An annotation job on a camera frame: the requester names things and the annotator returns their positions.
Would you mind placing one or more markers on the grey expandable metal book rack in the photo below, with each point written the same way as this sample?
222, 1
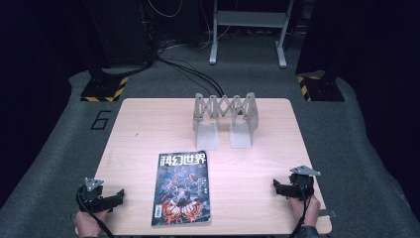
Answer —
226, 115

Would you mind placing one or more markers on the white metal stand frame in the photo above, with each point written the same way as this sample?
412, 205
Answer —
251, 19

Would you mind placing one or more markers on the person's right hand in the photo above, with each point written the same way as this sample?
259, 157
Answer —
307, 210

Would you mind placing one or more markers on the dark illustrated magazine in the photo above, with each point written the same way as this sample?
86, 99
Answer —
181, 191

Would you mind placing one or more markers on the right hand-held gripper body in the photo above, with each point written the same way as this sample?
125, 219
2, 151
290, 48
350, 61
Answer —
301, 185

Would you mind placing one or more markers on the black stand with striped base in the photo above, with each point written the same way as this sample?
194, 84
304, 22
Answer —
104, 86
322, 88

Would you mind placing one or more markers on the person's left hand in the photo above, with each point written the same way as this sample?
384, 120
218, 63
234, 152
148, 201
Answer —
86, 224

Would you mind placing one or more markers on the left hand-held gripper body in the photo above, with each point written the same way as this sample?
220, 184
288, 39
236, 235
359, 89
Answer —
89, 195

